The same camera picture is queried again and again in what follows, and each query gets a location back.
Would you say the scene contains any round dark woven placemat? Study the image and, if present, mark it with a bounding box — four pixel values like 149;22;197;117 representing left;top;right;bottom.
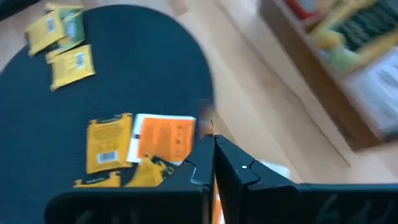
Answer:
0;3;215;224

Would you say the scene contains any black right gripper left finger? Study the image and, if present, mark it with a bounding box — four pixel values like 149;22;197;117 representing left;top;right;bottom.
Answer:
160;135;215;224

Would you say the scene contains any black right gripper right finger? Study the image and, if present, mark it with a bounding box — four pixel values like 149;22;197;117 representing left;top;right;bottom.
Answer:
215;134;298;224

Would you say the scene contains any brown wooden organizer box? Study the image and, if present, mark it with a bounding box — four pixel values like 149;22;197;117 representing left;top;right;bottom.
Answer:
257;0;398;152

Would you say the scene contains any red yellow tea packet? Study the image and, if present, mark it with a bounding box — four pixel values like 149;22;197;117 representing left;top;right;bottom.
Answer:
284;0;318;20

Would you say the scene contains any dark green tea packet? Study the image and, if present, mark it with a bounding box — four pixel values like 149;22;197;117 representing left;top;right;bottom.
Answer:
310;0;398;74

